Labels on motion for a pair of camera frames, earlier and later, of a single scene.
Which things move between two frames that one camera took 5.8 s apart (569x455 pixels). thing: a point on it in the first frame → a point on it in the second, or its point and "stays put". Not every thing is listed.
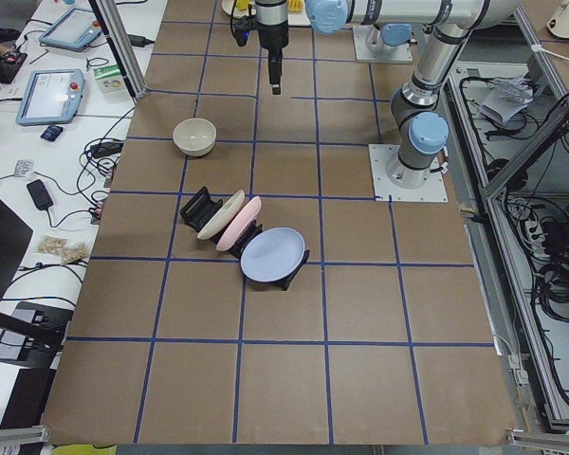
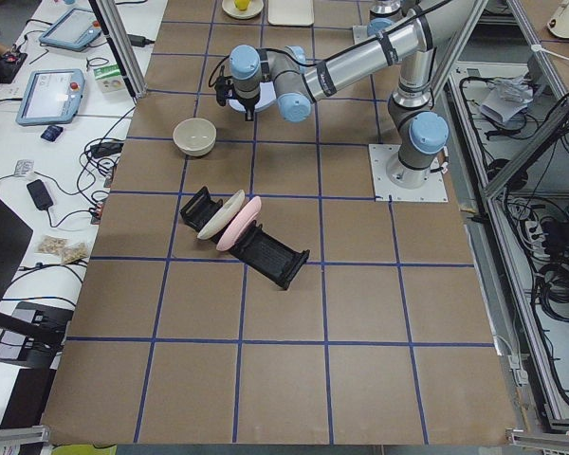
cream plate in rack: x=227 y=210 stays put
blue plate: x=272 y=254 → x=266 y=98
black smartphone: x=40 y=193 stays put
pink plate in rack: x=241 y=224 stays put
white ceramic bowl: x=195 y=136 stays put
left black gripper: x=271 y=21 → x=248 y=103
